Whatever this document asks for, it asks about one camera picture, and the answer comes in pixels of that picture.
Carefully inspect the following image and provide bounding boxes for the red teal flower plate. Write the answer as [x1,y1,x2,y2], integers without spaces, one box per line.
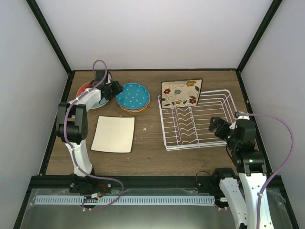
[76,82,108,109]

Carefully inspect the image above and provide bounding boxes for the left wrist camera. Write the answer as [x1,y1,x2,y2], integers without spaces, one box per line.
[103,73,112,84]

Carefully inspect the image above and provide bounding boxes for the teal polka dot plate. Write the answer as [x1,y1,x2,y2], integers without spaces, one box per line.
[116,83,150,109]

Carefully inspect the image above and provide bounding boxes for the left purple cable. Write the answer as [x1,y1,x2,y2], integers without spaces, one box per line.
[63,59,124,212]

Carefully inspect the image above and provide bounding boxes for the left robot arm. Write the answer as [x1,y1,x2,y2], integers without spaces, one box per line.
[55,70,123,193]

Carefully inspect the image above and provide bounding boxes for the cream square plate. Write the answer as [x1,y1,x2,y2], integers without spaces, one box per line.
[91,116,135,154]

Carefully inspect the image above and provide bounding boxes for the white wire dish rack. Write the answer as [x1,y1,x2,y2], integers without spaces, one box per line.
[158,89,237,151]

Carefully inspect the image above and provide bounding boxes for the slotted cable duct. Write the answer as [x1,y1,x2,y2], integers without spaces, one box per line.
[34,195,215,206]

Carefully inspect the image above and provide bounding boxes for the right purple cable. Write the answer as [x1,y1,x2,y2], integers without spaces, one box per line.
[245,113,295,229]

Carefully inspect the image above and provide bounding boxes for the purple cable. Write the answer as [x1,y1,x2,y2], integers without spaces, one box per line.
[63,59,124,212]
[245,113,295,229]

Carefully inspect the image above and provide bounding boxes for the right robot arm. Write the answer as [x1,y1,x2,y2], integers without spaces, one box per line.
[209,114,274,229]

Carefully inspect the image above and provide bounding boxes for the pink polka dot plate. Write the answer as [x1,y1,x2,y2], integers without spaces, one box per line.
[118,100,151,111]

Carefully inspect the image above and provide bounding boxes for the black aluminium frame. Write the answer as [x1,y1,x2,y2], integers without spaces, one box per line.
[14,0,299,229]

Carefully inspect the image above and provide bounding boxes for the floral square plate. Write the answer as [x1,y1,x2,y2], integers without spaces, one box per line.
[160,78,203,109]

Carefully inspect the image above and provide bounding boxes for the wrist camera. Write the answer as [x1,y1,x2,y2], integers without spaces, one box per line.
[103,73,112,84]
[229,111,250,130]

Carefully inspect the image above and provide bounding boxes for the orange polka dot plate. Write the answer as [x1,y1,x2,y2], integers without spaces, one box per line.
[120,102,150,113]

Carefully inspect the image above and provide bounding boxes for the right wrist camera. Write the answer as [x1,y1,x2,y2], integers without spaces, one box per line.
[229,111,250,130]

